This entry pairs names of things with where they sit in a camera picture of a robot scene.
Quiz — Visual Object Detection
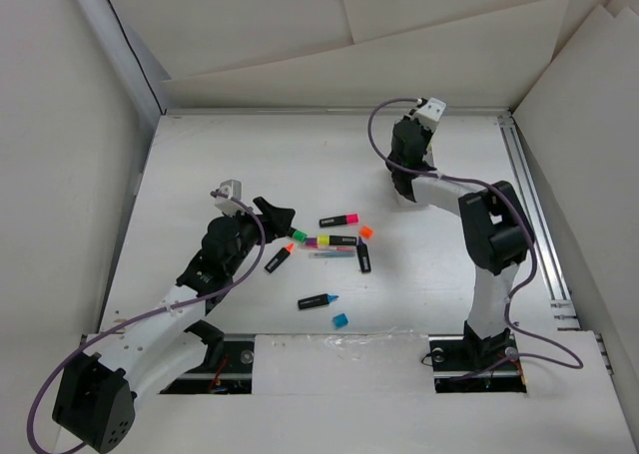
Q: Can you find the aluminium rail right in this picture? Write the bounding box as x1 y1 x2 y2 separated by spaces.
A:
498 113 581 331

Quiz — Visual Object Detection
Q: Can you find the purple tip black highlighter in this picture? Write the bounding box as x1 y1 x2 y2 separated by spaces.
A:
355 237 371 274

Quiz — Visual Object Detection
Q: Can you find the pink clear pen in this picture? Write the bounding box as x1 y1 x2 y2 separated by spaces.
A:
299 244 356 252

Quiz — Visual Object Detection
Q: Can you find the blue tip black highlighter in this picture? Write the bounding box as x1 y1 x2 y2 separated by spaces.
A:
297 293 338 310

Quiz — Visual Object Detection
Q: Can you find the yellow cap black highlighter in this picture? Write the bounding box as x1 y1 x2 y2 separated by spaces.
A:
317 234 358 247

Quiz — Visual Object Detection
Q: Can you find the orange tip black highlighter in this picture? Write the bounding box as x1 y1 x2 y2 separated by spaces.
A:
265 243 296 274

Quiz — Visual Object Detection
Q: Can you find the purple highlighter cap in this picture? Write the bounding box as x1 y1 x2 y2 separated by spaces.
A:
305 237 319 248

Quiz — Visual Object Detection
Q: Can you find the blue highlighter cap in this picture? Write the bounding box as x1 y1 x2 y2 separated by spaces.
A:
332 313 348 329

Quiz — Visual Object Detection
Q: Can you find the green cap black highlighter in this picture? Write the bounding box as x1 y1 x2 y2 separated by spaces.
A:
287 227 308 243

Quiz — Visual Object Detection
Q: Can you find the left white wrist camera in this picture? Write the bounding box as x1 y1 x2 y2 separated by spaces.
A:
211 179 245 217

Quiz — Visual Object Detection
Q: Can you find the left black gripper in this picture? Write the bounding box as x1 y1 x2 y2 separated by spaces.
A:
224 198 293 275

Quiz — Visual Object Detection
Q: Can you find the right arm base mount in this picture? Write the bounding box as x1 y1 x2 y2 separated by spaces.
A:
421 336 527 394

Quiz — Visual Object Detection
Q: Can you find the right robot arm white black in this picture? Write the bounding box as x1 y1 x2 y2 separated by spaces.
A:
386 116 535 372

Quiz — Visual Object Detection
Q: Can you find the orange highlighter cap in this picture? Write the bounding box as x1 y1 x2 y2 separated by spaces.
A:
359 226 374 239

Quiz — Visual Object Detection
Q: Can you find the blue clear pen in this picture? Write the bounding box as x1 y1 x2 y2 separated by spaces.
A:
309 250 355 259

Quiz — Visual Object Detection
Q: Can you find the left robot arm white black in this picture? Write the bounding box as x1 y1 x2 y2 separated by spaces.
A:
52 192 296 453

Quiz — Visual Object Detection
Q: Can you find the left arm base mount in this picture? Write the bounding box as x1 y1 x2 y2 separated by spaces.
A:
161 320 256 395

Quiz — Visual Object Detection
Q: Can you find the white compartment pen holder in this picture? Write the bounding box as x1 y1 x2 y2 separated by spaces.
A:
395 195 415 208

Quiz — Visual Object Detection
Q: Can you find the pink cap black highlighter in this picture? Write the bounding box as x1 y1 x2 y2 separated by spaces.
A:
319 214 359 228

